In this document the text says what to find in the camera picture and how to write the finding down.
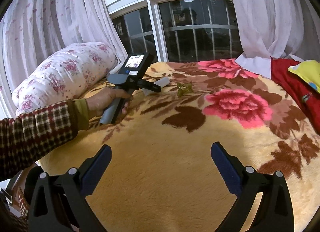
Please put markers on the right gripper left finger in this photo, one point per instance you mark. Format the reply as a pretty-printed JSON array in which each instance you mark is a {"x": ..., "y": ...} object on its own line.
[{"x": 59, "y": 202}]

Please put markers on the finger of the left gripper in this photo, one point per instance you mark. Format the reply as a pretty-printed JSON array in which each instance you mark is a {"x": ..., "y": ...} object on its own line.
[{"x": 144, "y": 84}]

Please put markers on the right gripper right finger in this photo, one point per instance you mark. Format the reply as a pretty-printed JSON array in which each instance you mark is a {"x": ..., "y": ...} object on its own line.
[{"x": 275, "y": 211}]

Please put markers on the white cylinder tube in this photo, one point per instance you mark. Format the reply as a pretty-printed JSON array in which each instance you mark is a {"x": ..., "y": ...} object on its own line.
[{"x": 162, "y": 83}]

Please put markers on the plaid sleeve forearm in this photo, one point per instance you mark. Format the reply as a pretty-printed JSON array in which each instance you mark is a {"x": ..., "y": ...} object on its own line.
[{"x": 30, "y": 136}]

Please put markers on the person left hand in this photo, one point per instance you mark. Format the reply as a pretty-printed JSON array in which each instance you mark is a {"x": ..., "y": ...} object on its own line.
[{"x": 100, "y": 101}]

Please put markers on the green plastic wrapper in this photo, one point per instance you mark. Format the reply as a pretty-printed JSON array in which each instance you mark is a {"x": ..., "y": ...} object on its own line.
[{"x": 184, "y": 88}]

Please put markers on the white framed window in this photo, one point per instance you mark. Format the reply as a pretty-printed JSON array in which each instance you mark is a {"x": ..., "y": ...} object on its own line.
[{"x": 177, "y": 30}]

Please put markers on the floral rolled quilt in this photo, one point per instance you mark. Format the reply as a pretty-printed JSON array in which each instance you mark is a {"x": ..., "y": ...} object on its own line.
[{"x": 66, "y": 74}]

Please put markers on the left sheer curtain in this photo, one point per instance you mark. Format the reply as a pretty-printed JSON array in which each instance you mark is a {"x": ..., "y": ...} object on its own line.
[{"x": 32, "y": 30}]

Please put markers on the sheer curtain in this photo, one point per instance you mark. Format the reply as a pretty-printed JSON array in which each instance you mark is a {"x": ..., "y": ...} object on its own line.
[
  {"x": 276, "y": 29},
  {"x": 32, "y": 30}
]

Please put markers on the floral yellow plush blanket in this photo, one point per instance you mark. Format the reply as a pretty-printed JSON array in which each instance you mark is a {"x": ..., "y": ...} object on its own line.
[{"x": 162, "y": 176}]

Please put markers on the red cloth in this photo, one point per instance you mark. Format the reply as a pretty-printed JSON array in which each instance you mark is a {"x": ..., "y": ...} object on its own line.
[{"x": 303, "y": 94}]

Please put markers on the yellow pillow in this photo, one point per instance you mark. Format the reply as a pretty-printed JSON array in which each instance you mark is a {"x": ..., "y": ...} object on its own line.
[{"x": 309, "y": 72}]

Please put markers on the right sheer curtain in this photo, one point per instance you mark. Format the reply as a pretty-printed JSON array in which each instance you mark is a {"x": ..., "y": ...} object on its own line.
[{"x": 276, "y": 29}]

